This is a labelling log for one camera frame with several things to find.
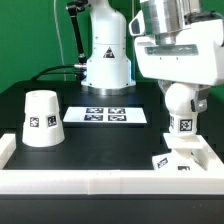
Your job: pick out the white lamp base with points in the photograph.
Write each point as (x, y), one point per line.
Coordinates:
(185, 154)

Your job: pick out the white marker sheet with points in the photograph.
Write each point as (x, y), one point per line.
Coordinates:
(128, 115)

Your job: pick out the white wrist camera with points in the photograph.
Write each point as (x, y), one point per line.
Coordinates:
(137, 25)

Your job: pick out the white lamp shade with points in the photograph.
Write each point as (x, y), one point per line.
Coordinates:
(42, 125)

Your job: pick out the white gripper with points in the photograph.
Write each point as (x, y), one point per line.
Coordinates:
(197, 57)

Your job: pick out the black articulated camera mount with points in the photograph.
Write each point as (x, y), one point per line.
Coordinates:
(74, 8)

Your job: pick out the white U-shaped border frame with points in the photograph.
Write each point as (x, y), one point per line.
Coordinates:
(209, 180)

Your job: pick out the white lamp bulb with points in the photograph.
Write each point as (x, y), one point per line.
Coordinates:
(183, 121)

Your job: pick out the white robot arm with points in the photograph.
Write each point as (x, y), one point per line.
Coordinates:
(175, 41)

